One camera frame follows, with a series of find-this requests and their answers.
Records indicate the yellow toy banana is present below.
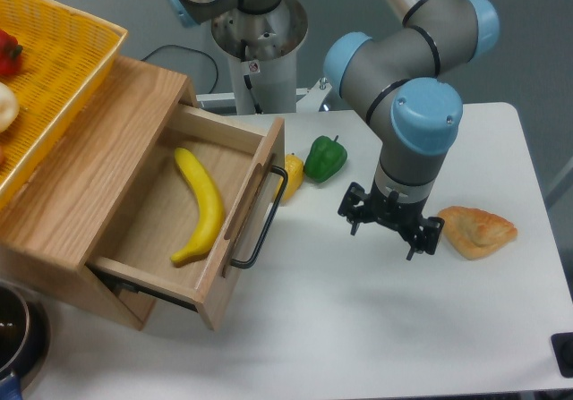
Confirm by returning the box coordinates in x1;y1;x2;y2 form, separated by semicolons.
170;148;226;267

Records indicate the red toy pepper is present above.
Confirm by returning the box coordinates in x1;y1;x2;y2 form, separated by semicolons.
0;30;23;76

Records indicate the black table corner device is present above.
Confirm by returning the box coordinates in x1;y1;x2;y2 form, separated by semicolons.
551;332;573;379

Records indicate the yellow plastic basket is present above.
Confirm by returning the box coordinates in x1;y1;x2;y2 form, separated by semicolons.
1;0;127;205

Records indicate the green toy bell pepper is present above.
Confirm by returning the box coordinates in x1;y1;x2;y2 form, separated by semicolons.
304;135;347;183

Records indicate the wooden top drawer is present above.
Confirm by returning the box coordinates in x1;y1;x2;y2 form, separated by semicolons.
88;105;286;329

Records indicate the wooden drawer cabinet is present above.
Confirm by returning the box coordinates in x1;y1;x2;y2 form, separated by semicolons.
1;56;196;329

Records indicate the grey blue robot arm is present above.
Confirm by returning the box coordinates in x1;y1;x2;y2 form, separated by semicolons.
167;0;500;254

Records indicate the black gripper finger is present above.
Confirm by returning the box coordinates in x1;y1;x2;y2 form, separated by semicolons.
338;182;372;235
406;217;445;260

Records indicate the toy pastry turnover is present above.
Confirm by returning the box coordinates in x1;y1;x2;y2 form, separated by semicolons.
439;206;518;260

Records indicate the black cable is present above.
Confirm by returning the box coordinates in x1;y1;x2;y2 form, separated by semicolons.
140;43;219;97

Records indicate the yellow toy bell pepper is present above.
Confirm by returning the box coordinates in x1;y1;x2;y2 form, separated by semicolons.
281;153;304;202

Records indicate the white toy onion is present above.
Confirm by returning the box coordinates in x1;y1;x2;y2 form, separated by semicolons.
0;83;20;132

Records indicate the dark metal pot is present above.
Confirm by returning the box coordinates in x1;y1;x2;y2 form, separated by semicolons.
1;282;51;399

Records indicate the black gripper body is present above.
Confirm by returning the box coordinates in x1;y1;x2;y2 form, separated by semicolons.
363;186;428;240

